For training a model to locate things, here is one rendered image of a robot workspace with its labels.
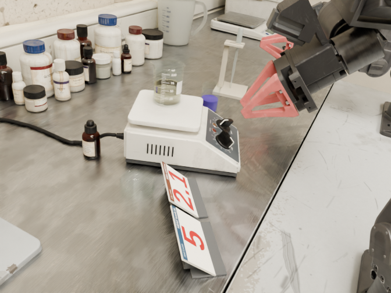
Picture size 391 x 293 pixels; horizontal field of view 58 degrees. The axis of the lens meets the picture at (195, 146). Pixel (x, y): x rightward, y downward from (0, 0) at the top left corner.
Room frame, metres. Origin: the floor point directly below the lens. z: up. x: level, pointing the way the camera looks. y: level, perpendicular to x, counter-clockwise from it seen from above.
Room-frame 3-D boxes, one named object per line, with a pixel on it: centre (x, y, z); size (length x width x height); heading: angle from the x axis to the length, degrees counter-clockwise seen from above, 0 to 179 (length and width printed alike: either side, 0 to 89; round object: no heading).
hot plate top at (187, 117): (0.55, 0.06, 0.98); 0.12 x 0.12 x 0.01; 0
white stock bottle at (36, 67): (0.70, 0.36, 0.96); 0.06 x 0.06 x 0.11
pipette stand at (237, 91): (0.85, -0.07, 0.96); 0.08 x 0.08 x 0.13; 79
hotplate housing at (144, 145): (0.55, 0.03, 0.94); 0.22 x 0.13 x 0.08; 90
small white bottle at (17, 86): (0.65, 0.38, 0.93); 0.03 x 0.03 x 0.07
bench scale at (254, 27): (1.47, -0.14, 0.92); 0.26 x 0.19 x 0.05; 68
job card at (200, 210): (0.42, 0.01, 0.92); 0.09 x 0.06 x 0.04; 16
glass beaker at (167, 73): (0.57, 0.07, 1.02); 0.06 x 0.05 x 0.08; 92
